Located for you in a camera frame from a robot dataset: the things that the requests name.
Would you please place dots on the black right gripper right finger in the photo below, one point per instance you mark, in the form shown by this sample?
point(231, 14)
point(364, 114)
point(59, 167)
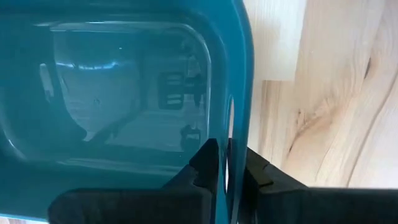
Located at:
point(311, 205)

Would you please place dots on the blue plastic bin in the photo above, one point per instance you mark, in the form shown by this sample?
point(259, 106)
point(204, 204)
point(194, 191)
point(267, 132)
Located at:
point(109, 93)

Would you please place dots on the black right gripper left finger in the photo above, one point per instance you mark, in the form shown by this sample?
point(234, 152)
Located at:
point(140, 205)

